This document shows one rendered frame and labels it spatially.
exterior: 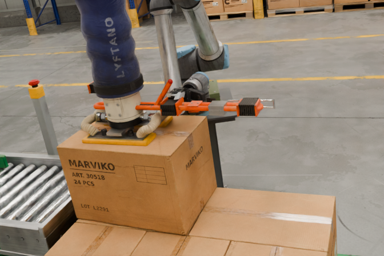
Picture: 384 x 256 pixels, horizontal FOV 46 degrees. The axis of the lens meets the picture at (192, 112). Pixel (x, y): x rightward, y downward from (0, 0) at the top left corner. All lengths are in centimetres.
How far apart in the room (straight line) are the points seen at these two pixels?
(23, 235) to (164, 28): 121
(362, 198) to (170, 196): 161
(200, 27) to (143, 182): 90
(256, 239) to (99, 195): 75
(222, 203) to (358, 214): 112
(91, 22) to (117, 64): 21
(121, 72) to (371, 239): 174
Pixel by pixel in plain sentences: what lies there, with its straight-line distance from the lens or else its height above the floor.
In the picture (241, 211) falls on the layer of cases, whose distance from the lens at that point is 218.
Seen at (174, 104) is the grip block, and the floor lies 110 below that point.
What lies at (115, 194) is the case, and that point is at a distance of 214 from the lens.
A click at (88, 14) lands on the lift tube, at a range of 195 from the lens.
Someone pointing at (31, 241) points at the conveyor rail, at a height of 52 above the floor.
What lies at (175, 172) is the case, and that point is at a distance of 192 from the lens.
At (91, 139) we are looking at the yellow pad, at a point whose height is 97.
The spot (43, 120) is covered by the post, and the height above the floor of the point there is 77.
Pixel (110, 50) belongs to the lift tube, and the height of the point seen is 137.
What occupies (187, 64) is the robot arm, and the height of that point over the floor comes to 104.
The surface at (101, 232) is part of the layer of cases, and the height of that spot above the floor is 54.
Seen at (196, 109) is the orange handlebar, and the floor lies 108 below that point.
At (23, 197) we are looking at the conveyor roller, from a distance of 276.
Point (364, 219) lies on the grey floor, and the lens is 306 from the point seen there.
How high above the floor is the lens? 179
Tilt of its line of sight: 22 degrees down
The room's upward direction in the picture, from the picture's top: 9 degrees counter-clockwise
